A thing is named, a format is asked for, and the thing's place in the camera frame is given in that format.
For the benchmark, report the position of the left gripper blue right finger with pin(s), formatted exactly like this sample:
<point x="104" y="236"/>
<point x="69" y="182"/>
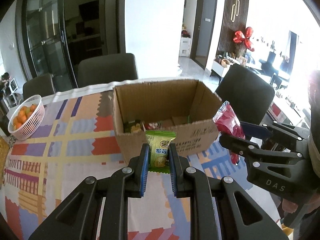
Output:
<point x="173" y="158"/>

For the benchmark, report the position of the black chair right side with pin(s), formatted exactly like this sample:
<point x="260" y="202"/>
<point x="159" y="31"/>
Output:
<point x="248" y="94"/>

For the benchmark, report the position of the black chair far left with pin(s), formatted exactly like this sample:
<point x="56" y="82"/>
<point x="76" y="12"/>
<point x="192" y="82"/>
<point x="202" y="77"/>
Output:
<point x="41" y="85"/>

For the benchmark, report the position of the glass sliding door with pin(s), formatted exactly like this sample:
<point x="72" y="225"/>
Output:
<point x="42" y="41"/>

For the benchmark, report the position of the green yellow candy packet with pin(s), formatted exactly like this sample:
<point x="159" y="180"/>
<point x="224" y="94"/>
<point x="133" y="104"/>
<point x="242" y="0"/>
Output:
<point x="159" y="142"/>

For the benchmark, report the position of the colourful patterned tablecloth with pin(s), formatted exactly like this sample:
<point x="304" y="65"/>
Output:
<point x="75" y="140"/>

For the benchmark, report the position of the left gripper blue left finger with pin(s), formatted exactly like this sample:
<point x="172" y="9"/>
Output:
<point x="144" y="165"/>

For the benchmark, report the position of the white storage shelf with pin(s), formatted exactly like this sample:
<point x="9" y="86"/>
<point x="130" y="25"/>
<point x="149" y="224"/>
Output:
<point x="185" y="43"/>

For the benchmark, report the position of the right hand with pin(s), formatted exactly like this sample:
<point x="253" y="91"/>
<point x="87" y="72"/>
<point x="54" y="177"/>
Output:
<point x="289" y="206"/>

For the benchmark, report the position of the dark green chip bag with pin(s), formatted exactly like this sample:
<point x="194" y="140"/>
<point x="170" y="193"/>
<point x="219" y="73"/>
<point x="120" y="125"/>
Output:
<point x="133" y="126"/>

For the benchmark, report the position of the black chair behind box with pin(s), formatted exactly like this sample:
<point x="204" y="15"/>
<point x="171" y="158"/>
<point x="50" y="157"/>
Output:
<point x="106" y="69"/>

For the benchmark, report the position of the red ribbon bow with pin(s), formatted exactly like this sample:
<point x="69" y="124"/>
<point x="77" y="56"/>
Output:
<point x="240" y="37"/>

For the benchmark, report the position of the red snack packet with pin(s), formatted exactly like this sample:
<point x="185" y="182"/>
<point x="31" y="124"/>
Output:
<point x="227" y="122"/>

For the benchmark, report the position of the pink basket of oranges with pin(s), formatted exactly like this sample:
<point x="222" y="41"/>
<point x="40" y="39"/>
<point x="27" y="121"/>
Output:
<point x="27" y="118"/>

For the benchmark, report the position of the brown cardboard box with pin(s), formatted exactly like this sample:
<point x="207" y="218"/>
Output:
<point x="189" y="104"/>

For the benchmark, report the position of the red wrapped candy pack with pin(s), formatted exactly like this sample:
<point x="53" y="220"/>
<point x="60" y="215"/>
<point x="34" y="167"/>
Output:
<point x="151" y="126"/>

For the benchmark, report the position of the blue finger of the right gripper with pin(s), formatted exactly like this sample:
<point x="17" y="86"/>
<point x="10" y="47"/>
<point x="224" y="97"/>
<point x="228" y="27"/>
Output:
<point x="237" y="145"/>
<point x="262" y="132"/>

